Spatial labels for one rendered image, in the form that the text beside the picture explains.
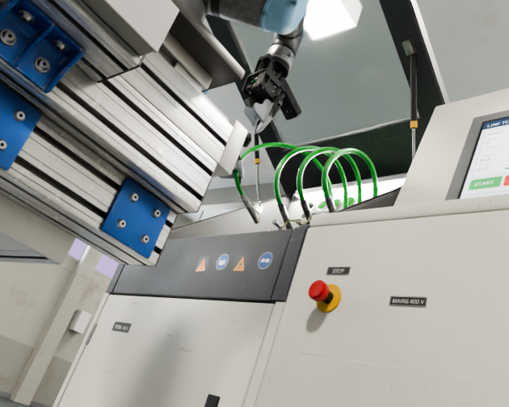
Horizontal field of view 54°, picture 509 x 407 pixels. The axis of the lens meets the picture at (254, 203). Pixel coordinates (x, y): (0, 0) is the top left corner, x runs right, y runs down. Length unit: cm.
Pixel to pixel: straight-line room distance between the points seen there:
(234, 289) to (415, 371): 45
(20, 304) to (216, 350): 902
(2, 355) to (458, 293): 948
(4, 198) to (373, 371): 57
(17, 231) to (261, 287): 48
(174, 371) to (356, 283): 45
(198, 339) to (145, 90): 57
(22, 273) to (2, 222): 920
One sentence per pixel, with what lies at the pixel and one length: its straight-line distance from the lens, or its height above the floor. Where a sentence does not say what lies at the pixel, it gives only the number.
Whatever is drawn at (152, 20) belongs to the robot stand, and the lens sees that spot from 60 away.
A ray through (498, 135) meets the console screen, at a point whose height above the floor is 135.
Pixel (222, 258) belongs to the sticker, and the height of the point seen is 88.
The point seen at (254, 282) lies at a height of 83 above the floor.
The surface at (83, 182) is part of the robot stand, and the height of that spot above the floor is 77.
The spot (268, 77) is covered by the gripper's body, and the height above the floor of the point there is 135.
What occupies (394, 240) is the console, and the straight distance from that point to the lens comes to 88.
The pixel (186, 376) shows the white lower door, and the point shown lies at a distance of 108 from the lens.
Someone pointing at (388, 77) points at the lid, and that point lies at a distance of 164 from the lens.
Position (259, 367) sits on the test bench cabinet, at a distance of 94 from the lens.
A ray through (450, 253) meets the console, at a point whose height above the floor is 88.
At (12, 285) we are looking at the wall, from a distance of 989.
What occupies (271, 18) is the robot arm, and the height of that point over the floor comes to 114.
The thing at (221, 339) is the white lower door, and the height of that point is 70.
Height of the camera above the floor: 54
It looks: 25 degrees up
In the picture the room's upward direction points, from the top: 20 degrees clockwise
